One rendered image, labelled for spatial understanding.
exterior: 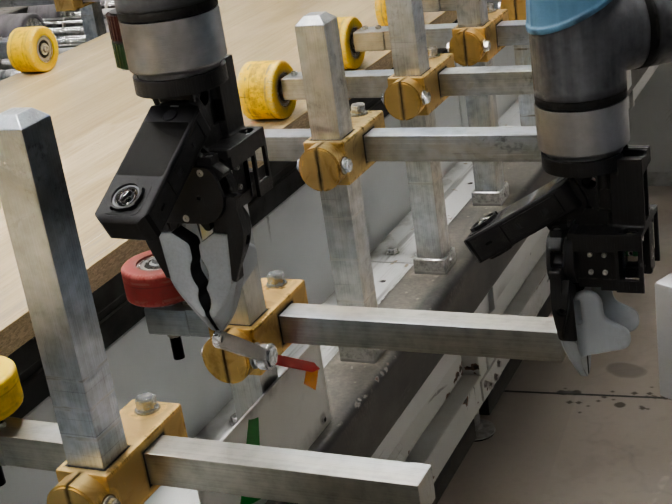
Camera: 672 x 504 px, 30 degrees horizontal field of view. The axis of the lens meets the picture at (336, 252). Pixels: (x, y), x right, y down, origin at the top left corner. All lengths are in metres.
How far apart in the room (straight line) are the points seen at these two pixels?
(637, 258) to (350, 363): 0.48
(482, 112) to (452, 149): 0.48
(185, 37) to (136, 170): 0.10
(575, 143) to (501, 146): 0.33
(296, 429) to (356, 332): 0.14
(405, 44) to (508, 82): 0.14
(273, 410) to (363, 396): 0.19
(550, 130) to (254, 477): 0.36
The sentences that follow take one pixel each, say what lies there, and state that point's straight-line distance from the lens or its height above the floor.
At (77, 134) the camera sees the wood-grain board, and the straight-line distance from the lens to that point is 1.85.
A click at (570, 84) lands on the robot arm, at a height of 1.09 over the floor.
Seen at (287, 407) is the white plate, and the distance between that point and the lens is 1.25.
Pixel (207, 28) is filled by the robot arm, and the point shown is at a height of 1.19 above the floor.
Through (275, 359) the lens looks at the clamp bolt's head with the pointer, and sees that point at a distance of 1.18.
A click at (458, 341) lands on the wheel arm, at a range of 1.16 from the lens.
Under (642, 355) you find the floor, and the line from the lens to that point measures 2.93.
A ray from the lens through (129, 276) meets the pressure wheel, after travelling 1.26.
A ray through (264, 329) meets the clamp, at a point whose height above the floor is 0.86.
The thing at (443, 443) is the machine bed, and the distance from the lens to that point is 2.36.
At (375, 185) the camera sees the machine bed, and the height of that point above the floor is 0.71.
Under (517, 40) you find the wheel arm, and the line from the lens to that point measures 1.84.
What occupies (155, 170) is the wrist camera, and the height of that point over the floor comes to 1.10.
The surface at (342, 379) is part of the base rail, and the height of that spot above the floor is 0.70.
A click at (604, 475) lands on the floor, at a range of 2.51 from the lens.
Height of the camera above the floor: 1.36
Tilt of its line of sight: 22 degrees down
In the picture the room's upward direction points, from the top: 9 degrees counter-clockwise
